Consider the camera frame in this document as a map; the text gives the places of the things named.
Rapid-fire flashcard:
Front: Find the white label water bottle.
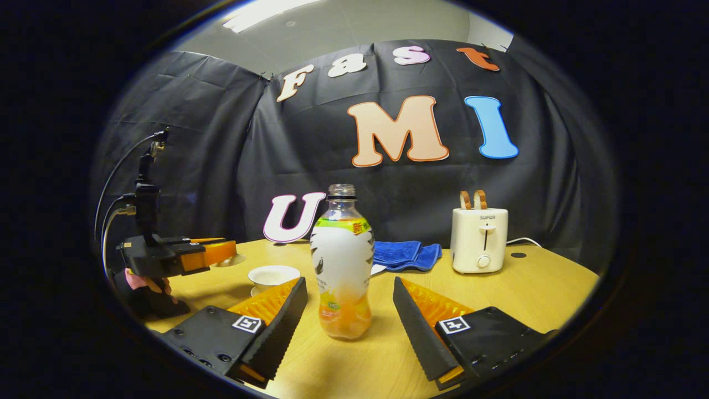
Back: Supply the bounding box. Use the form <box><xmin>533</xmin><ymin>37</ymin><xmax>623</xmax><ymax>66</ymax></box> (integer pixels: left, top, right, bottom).
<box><xmin>310</xmin><ymin>184</ymin><xmax>376</xmax><ymax>340</ymax></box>

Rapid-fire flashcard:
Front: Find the blue towel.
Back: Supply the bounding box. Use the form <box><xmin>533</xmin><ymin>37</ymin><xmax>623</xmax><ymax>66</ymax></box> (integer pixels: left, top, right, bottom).
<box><xmin>370</xmin><ymin>241</ymin><xmax>443</xmax><ymax>276</ymax></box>

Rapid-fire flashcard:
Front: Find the black backdrop cloth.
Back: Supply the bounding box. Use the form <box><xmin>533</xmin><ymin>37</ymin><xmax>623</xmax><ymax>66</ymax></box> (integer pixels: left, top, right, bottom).
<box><xmin>91</xmin><ymin>39</ymin><xmax>618</xmax><ymax>278</ymax></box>

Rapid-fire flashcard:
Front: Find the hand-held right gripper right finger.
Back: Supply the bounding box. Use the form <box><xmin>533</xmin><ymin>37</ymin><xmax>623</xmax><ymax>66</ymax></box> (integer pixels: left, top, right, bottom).
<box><xmin>392</xmin><ymin>276</ymin><xmax>560</xmax><ymax>391</ymax></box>

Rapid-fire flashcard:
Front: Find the cream ceramic teacup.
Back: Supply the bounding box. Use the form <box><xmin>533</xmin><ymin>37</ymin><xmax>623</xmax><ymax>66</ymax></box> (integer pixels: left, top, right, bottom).
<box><xmin>248</xmin><ymin>265</ymin><xmax>301</xmax><ymax>293</ymax></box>

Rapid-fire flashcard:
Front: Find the white toaster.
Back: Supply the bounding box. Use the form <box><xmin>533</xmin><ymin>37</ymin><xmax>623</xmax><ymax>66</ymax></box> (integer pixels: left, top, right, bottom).
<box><xmin>450</xmin><ymin>207</ymin><xmax>509</xmax><ymax>274</ymax></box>

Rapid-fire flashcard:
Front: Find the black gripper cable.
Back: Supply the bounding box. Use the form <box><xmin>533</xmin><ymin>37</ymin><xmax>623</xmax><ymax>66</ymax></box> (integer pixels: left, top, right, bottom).
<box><xmin>94</xmin><ymin>130</ymin><xmax>167</xmax><ymax>239</ymax></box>

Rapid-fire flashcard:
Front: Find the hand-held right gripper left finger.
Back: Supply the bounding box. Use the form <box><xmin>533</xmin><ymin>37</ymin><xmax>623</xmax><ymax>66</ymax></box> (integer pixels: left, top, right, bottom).
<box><xmin>161</xmin><ymin>276</ymin><xmax>309</xmax><ymax>390</ymax></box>

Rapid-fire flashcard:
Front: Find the ceiling light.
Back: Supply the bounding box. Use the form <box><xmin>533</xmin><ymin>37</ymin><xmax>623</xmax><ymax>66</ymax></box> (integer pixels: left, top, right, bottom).
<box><xmin>222</xmin><ymin>0</ymin><xmax>322</xmax><ymax>34</ymax></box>

